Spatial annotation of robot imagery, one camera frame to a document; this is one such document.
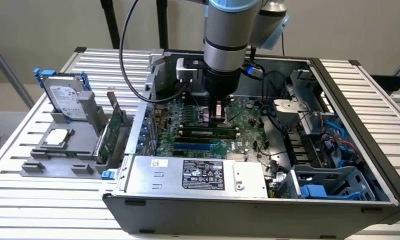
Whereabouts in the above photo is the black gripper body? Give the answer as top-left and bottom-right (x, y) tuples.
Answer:
(203, 67), (241, 102)

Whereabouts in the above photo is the RAM stick with white label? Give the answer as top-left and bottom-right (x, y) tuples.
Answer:
(180, 126), (239, 138)

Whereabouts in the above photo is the CPU socket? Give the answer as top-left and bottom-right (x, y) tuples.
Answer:
(192, 104), (235, 126)

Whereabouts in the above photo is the green motherboard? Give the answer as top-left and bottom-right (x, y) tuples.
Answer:
(152, 94), (276, 162)

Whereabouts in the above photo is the black expansion slot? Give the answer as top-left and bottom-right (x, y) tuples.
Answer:
(173, 136), (212, 145)

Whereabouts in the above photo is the blue expansion slot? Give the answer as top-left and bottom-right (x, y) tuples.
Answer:
(172, 142), (212, 152)

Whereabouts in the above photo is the small silver heatsink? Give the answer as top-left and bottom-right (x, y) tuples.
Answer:
(224, 153), (248, 162)

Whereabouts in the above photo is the metal drive cage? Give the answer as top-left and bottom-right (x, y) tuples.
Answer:
(272, 69), (339, 136)

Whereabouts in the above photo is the silver power supply unit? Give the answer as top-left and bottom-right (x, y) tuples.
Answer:
(117, 155), (279, 200)

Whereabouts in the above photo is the black stand pole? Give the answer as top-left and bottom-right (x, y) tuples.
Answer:
(155, 0), (171, 50)
(99, 0), (123, 50)

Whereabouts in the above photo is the green graphics card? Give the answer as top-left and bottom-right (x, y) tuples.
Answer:
(92, 86), (125, 165)

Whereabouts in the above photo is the blue plastic clip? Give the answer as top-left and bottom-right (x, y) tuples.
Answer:
(100, 168), (117, 181)

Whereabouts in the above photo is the black open PC case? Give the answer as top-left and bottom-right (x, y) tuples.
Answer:
(101, 48), (400, 237)

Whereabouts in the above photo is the grey disk bay, blue latch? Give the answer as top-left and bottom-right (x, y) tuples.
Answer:
(287, 163), (379, 202)

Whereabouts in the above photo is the silver hard disk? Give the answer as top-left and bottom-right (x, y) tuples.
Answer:
(40, 74), (88, 122)

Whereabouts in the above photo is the silver CPU chip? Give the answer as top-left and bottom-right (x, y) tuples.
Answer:
(43, 128), (75, 147)

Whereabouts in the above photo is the blue disk carrier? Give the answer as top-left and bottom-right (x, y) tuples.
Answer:
(33, 67), (92, 119)

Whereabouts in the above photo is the grey parts rack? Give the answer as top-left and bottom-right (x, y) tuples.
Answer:
(20, 90), (135, 180)

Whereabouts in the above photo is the grey metal pole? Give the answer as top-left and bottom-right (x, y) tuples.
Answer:
(0, 32), (36, 110)

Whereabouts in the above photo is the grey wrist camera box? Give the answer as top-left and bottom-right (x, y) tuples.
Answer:
(175, 58), (209, 81)

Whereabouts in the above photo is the thin black wire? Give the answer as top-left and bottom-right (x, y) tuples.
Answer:
(255, 140), (272, 157)

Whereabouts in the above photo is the thick black camera cable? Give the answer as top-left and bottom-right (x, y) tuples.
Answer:
(119, 0), (191, 103)

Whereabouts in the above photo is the blue data wire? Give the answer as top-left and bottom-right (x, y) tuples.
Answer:
(322, 119), (362, 171)

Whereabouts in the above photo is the red wire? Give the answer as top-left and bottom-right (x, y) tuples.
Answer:
(332, 139), (360, 161)

